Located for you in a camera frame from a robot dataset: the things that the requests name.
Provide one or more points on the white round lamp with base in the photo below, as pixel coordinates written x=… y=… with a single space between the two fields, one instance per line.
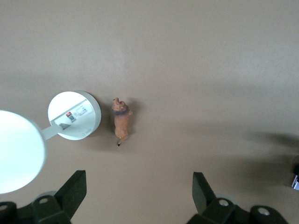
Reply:
x=74 y=116

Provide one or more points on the purple flip phone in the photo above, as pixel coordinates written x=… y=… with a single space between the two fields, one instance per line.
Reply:
x=296 y=182

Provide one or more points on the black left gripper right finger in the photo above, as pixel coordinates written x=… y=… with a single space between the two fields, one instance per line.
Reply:
x=208 y=201

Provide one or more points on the brown lion statue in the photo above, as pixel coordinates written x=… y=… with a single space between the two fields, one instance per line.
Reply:
x=122 y=121

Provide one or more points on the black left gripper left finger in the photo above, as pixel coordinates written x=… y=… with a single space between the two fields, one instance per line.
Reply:
x=67 y=200

